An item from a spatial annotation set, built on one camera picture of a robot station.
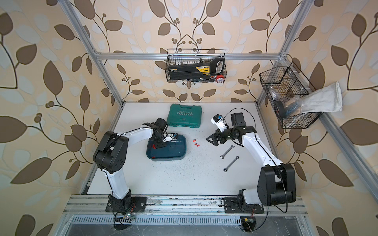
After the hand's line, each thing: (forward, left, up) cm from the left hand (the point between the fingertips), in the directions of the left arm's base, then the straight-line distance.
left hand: (162, 140), depth 97 cm
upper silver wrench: (-10, -39, -1) cm, 40 cm away
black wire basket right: (+20, -74, +30) cm, 82 cm away
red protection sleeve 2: (-2, -22, -1) cm, 22 cm away
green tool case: (+20, -12, +2) cm, 24 cm away
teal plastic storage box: (-4, -8, -6) cm, 11 cm away
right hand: (-3, -32, +13) cm, 35 cm away
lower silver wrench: (-18, -40, -1) cm, 44 cm away
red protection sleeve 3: (-3, -24, -1) cm, 24 cm away
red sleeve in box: (-5, +5, 0) cm, 7 cm away
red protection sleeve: (+1, -21, -2) cm, 21 cm away
